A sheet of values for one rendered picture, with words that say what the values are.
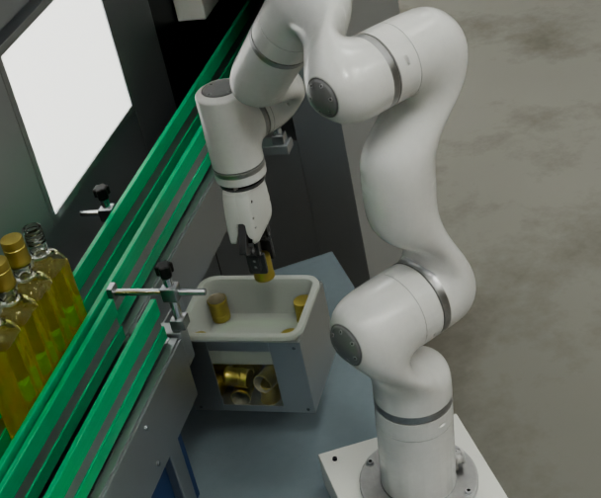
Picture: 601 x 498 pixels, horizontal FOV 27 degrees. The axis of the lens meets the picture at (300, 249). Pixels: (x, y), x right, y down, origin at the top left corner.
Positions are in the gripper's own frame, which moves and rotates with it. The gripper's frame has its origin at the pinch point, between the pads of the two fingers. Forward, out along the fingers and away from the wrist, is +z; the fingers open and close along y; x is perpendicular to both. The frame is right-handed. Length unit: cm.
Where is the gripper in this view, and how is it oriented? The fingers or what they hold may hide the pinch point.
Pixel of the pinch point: (260, 255)
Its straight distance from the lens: 207.5
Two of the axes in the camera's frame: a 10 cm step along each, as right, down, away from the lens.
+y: -2.5, 5.8, -7.8
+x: 9.5, 0.0, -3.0
